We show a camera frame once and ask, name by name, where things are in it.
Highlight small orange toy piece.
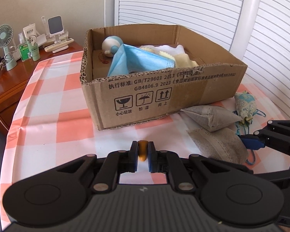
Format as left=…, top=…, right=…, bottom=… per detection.
left=138, top=140, right=148, bottom=162

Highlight yellow microfiber cloth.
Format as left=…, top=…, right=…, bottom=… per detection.
left=141, top=47, right=199, bottom=68

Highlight blue face mask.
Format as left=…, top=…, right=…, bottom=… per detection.
left=107, top=44, right=175, bottom=77

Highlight white cloth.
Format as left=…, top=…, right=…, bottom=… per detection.
left=139, top=44, right=185, bottom=56

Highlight blue white round plush toy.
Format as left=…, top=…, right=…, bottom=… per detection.
left=101, top=36, right=123, bottom=58

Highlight grey sachet pouch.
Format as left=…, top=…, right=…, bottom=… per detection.
left=188, top=128, right=249, bottom=164
left=181, top=105, right=242, bottom=132

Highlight checkered pink tablecloth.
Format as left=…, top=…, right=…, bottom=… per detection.
left=0, top=50, right=290, bottom=230

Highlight cardboard box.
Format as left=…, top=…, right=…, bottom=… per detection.
left=80, top=24, right=247, bottom=130

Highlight white louvered closet doors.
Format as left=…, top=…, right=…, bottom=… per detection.
left=104, top=0, right=290, bottom=118

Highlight white remote control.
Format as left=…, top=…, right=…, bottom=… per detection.
left=44, top=38, right=74, bottom=53

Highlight wooden nightstand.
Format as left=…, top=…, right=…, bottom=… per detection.
left=0, top=42, right=83, bottom=136

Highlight green tube bottle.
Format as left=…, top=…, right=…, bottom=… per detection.
left=27, top=35, right=40, bottom=61

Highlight green sanitizer bottle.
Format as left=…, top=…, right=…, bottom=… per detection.
left=18, top=32, right=31, bottom=62

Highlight small tablet on stand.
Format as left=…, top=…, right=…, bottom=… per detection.
left=47, top=15, right=65, bottom=43

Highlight white cream tube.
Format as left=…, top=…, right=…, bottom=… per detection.
left=23, top=23, right=37, bottom=40

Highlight green desk fan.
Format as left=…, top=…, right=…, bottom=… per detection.
left=0, top=24, right=17, bottom=71

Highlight floral drawstring pouch blue cord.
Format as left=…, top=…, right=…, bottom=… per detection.
left=233, top=90, right=267, bottom=166

